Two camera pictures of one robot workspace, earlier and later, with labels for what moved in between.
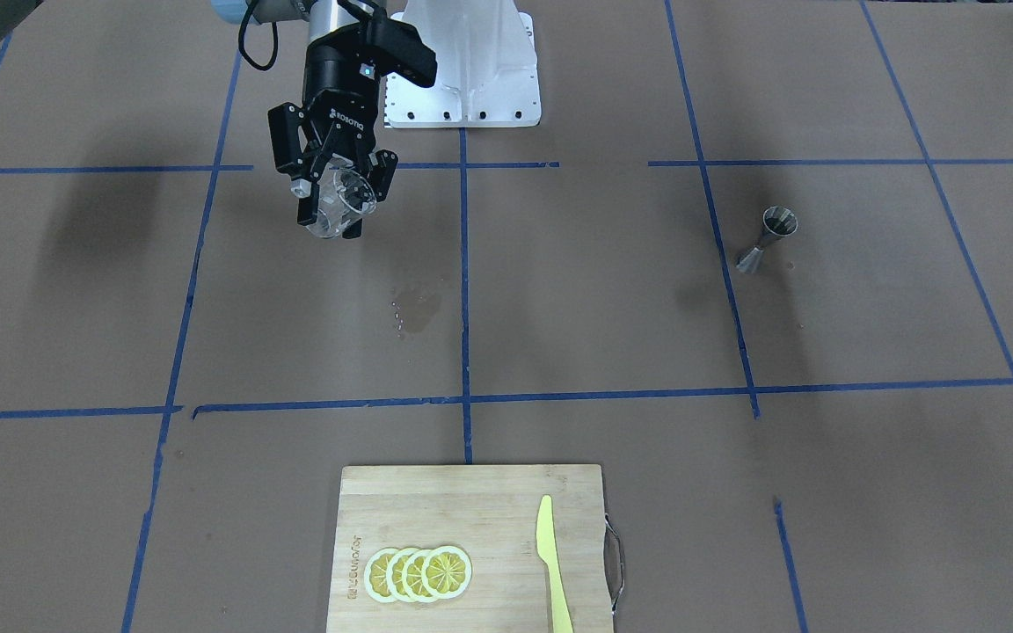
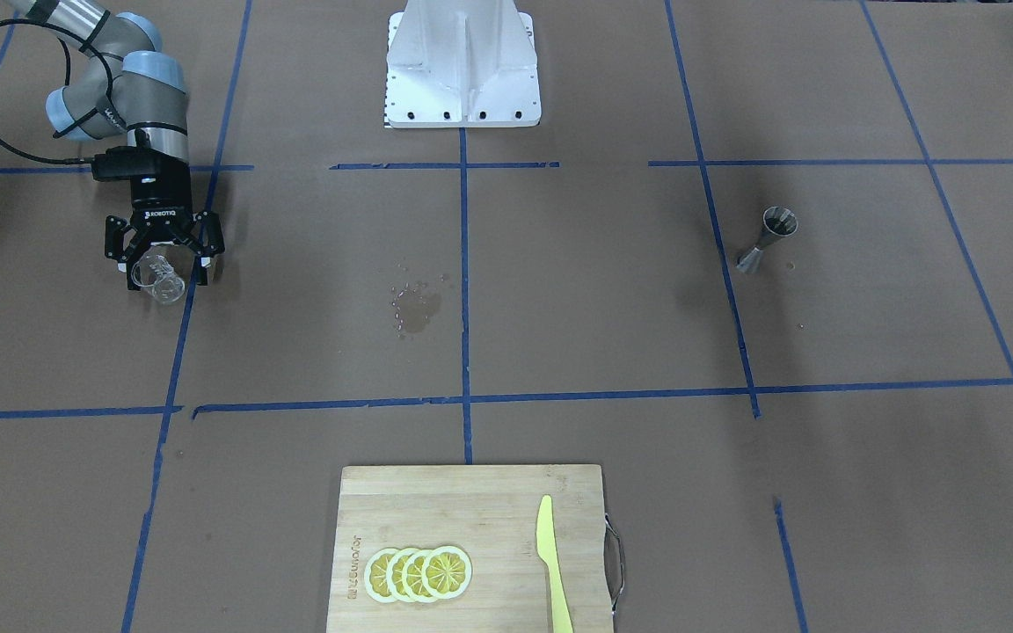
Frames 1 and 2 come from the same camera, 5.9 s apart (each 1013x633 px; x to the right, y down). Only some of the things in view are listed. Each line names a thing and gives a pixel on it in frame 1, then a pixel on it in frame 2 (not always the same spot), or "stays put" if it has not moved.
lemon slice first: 447,572 stays put
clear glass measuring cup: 343,193 to 155,272
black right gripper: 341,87 to 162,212
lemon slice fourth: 375,576 stays put
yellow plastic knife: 548,551 stays put
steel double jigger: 777,221 stays put
